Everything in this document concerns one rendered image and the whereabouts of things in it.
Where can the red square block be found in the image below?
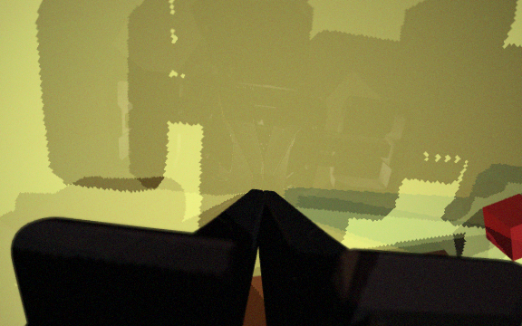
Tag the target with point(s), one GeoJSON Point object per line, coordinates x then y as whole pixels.
{"type": "Point", "coordinates": [503, 224]}

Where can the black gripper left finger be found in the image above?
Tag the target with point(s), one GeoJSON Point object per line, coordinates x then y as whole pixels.
{"type": "Point", "coordinates": [134, 273]}

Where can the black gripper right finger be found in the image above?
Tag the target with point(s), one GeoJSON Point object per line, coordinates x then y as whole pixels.
{"type": "Point", "coordinates": [311, 279]}

